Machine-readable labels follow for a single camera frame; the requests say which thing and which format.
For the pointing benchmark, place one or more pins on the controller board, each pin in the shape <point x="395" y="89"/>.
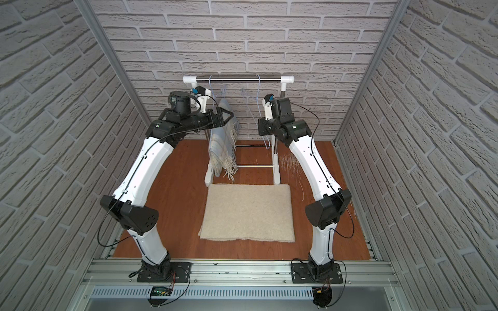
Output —
<point x="322" y="296"/>
<point x="159" y="295"/>

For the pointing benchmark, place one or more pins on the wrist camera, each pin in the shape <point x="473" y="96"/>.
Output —
<point x="268" y="107"/>
<point x="200" y="91"/>

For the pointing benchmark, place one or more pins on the aluminium front rail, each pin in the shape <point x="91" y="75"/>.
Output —
<point x="240" y="279"/>

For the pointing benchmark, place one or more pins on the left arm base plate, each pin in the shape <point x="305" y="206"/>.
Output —
<point x="164" y="272"/>

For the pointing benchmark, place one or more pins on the blue plaid fringed scarf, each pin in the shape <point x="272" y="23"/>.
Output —
<point x="222" y="149"/>

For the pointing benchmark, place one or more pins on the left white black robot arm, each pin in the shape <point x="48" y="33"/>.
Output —
<point x="127" y="204"/>

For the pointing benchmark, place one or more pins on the left controller board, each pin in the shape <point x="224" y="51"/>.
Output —
<point x="159" y="295"/>

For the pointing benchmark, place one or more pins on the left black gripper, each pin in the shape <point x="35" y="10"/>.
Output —
<point x="214" y="118"/>

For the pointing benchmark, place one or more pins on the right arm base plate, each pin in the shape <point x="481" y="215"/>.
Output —
<point x="309" y="272"/>

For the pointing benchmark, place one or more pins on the white steel clothes rack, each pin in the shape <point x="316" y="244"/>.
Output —
<point x="284" y="80"/>

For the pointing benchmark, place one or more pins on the aluminium corner frame post right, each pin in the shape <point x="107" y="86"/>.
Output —
<point x="394" y="21"/>

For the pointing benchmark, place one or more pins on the aluminium corner frame post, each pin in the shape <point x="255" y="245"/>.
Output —
<point x="394" y="21"/>
<point x="98" y="31"/>

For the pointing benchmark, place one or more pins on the blue wire hanger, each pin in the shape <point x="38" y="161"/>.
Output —
<point x="217" y="80"/>
<point x="266" y="141"/>

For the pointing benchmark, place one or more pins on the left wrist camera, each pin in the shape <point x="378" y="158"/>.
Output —
<point x="200" y="91"/>

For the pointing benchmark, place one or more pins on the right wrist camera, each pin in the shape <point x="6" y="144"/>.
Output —
<point x="268" y="107"/>

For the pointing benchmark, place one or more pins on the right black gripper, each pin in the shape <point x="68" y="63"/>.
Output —
<point x="264" y="127"/>

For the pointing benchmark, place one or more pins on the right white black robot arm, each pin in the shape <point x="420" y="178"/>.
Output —
<point x="331" y="201"/>

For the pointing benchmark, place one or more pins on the aluminium corner frame post left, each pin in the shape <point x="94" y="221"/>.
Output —
<point x="98" y="31"/>

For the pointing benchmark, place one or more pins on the right controller board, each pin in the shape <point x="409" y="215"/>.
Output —
<point x="322" y="296"/>

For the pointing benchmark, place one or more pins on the beige wool mat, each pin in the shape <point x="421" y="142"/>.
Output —
<point x="248" y="212"/>

